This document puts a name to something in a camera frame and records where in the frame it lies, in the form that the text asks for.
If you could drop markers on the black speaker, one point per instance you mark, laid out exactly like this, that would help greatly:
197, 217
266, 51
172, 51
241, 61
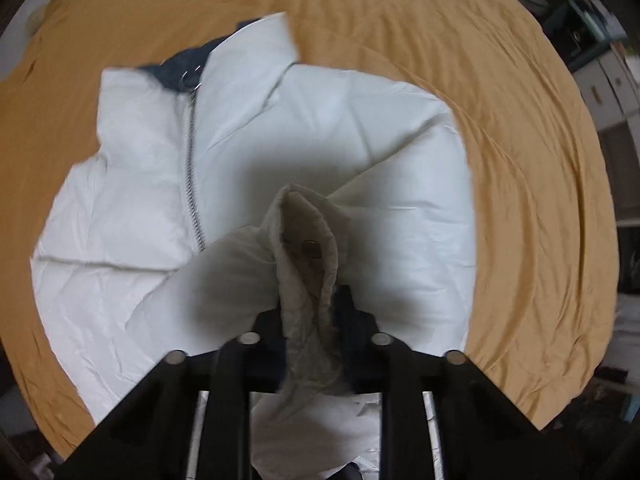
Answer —
577, 40

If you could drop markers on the white storage box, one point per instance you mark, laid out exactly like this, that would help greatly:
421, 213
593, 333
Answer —
602, 87

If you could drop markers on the orange blanket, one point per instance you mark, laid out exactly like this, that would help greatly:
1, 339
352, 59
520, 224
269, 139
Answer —
525, 160

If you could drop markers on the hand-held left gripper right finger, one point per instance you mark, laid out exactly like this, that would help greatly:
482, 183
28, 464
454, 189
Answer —
346, 325

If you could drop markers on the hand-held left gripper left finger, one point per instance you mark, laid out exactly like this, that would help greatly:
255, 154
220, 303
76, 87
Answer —
267, 352

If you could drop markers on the white puffer jacket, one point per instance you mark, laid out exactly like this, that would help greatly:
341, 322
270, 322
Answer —
350, 125

